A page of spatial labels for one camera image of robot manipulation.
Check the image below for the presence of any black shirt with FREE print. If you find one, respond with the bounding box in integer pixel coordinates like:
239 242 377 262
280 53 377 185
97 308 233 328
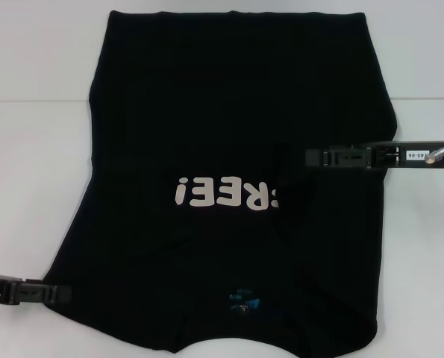
42 10 398 355

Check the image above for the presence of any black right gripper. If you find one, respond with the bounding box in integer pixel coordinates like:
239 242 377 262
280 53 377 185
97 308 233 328
305 139 444 171

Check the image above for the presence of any right black cable silver plug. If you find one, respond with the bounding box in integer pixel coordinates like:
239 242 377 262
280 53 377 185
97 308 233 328
422 148 444 207

